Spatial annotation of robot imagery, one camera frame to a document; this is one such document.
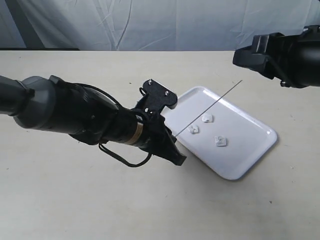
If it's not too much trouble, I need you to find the thin metal skewer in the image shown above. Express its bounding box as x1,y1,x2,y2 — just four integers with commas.
175,79,243,137

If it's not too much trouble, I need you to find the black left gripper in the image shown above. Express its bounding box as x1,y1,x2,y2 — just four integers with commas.
129,108,187,166

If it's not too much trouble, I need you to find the white foam piece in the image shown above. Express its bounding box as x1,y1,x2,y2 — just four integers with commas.
214,135,228,147
187,124,200,135

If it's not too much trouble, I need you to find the white foam piece end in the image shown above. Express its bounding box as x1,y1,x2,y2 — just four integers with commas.
201,113,214,123

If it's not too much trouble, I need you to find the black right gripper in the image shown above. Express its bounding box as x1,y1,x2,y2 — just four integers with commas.
232,32,295,88

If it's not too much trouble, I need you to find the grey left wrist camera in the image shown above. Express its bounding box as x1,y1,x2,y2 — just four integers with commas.
135,79,178,113

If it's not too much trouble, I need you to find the white rectangular plastic tray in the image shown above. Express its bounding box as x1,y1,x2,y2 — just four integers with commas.
162,86,278,181

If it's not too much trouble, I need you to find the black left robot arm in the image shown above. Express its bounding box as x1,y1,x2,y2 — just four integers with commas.
0,75,186,167

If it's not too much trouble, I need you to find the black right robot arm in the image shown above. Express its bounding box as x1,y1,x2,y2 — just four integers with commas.
232,25,320,89

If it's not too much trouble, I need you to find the grey-blue backdrop cloth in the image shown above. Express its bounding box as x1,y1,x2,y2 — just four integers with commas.
0,0,320,51

